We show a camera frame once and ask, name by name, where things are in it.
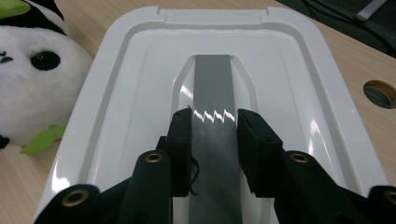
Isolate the white metal stand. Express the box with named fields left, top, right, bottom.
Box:
left=355, top=0, right=389, bottom=21

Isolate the black floor cable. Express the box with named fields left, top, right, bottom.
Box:
left=303, top=0, right=396, bottom=59

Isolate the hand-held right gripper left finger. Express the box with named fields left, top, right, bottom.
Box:
left=117, top=105, right=196, bottom=224

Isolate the white plastic lid grey handle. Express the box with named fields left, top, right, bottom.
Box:
left=32, top=5, right=390, bottom=224

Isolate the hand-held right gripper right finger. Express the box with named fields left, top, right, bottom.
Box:
left=236, top=107, right=372, bottom=224

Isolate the panda plush toy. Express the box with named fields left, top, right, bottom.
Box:
left=0, top=0, right=93, bottom=155

